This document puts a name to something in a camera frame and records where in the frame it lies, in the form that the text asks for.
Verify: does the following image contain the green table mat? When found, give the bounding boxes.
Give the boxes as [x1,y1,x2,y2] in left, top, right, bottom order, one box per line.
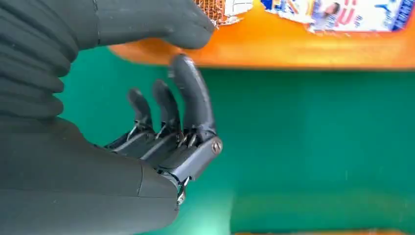
[54,45,415,235]

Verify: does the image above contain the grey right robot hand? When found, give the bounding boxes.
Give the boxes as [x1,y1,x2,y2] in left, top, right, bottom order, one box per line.
[0,0,224,235]

